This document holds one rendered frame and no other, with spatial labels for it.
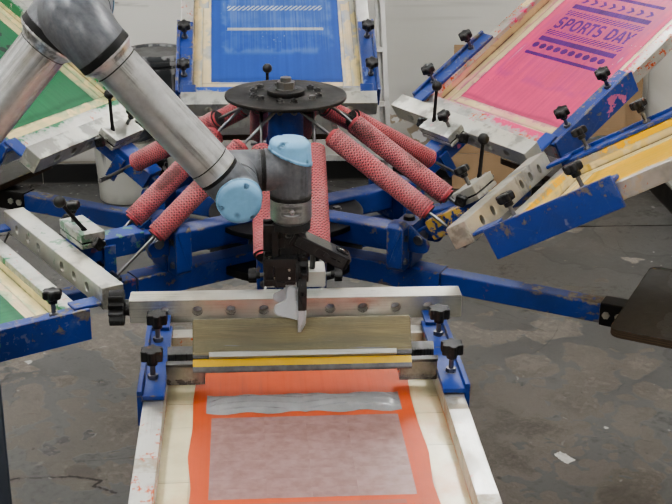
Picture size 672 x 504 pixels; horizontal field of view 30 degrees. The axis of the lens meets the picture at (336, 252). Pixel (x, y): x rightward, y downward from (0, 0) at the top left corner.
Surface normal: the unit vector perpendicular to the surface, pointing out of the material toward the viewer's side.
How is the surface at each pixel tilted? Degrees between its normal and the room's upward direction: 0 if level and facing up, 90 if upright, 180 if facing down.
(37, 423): 0
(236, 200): 90
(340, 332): 55
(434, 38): 90
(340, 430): 0
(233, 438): 0
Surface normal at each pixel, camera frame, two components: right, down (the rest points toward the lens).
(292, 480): 0.01, -0.93
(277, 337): 0.07, -0.24
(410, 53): 0.07, 0.36
